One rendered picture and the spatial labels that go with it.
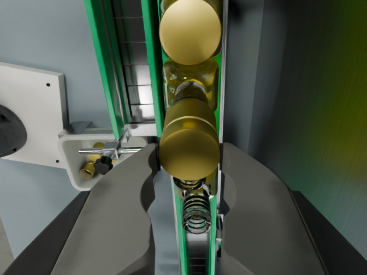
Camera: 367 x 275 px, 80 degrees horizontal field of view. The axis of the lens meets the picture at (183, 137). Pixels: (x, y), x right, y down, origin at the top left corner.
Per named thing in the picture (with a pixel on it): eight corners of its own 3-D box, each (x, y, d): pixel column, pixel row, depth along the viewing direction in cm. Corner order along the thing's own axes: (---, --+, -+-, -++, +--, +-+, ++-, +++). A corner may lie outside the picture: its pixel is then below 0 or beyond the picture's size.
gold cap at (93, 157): (95, 153, 63) (88, 161, 59) (92, 142, 61) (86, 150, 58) (107, 153, 63) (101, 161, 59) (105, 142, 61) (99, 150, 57)
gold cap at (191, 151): (214, 143, 16) (221, 183, 12) (166, 144, 16) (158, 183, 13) (216, 97, 15) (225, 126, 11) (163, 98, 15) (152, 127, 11)
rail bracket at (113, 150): (174, 138, 47) (169, 175, 36) (96, 139, 48) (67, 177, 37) (173, 125, 45) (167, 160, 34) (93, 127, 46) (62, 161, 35)
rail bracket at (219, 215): (238, 216, 58) (249, 266, 46) (212, 216, 59) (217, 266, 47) (239, 205, 56) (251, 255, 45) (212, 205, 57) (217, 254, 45)
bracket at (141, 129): (169, 124, 53) (165, 138, 47) (130, 125, 53) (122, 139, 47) (167, 110, 51) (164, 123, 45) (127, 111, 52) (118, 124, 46)
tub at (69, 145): (158, 171, 67) (154, 191, 60) (87, 172, 69) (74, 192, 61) (152, 119, 59) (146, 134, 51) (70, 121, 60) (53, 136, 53)
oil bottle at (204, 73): (207, 74, 40) (219, 124, 22) (176, 75, 41) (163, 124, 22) (208, 40, 38) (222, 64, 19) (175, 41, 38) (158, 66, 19)
